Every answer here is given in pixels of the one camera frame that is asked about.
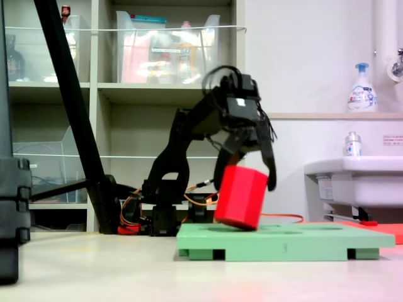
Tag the black tripod leg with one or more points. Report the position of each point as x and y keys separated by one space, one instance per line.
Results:
x=70 y=91
x=56 y=190

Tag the dark glass bottle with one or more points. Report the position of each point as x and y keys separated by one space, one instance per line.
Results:
x=14 y=63

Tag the red octagonal pillar block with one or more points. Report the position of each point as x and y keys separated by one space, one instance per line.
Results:
x=240 y=198

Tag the clear slanted plastic bin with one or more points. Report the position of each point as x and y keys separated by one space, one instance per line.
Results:
x=47 y=163

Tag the teal lidded package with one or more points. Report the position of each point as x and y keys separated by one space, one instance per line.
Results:
x=148 y=21

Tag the white blue soap pump bottle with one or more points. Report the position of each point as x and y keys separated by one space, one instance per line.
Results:
x=362 y=94

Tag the beige shelf unit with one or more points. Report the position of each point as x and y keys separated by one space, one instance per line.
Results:
x=141 y=94

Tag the metal faucet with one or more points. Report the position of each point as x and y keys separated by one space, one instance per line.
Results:
x=397 y=67

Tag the red base pad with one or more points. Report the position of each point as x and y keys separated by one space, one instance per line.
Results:
x=129 y=229

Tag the dark grey upright panel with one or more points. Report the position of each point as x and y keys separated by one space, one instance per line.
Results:
x=4 y=78

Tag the notched black stack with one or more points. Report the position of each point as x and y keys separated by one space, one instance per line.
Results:
x=12 y=195

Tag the large clear plastic bin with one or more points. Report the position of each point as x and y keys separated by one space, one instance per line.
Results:
x=141 y=56

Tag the orange bottle pink cap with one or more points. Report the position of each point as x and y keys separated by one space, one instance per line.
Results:
x=186 y=59

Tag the red printed wall label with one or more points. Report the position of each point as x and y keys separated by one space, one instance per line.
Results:
x=393 y=140

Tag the small clear sanitizer bottle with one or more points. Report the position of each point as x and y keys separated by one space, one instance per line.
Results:
x=352 y=146

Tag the black table clamp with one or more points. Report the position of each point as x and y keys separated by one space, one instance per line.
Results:
x=197 y=212

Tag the green shape hole board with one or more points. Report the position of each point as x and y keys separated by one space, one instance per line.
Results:
x=267 y=243

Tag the white sink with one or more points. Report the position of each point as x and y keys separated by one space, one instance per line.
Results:
x=362 y=185

